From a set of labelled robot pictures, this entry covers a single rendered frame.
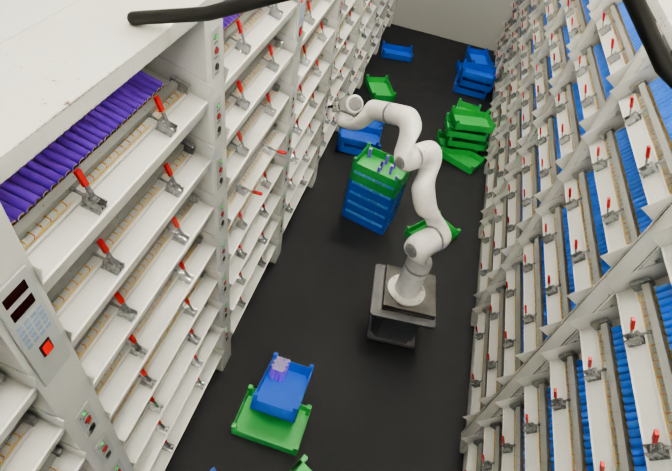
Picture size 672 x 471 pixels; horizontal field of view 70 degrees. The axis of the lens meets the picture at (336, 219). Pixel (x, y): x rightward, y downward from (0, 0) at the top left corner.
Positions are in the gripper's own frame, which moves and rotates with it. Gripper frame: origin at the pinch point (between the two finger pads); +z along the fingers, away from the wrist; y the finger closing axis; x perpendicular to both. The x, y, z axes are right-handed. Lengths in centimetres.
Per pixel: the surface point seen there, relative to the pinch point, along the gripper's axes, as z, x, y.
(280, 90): -44, 6, -35
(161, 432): -81, -114, -90
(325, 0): -17, 47, -8
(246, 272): -26, -75, -54
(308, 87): -3.9, 9.6, -15.8
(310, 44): -12.5, 28.6, -15.4
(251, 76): -73, 9, -48
